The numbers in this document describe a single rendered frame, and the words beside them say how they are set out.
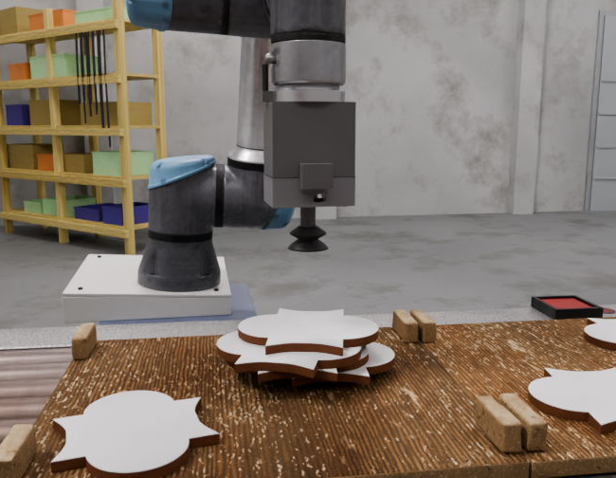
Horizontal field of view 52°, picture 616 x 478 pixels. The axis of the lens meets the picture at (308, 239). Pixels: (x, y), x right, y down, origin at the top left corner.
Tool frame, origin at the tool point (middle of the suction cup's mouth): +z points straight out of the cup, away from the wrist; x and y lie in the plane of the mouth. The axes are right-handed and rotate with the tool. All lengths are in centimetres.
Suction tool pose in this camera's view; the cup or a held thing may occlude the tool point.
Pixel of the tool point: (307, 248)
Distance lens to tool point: 66.9
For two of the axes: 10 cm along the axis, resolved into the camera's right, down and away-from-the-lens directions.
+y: 9.8, -0.4, 2.0
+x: -2.1, -1.7, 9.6
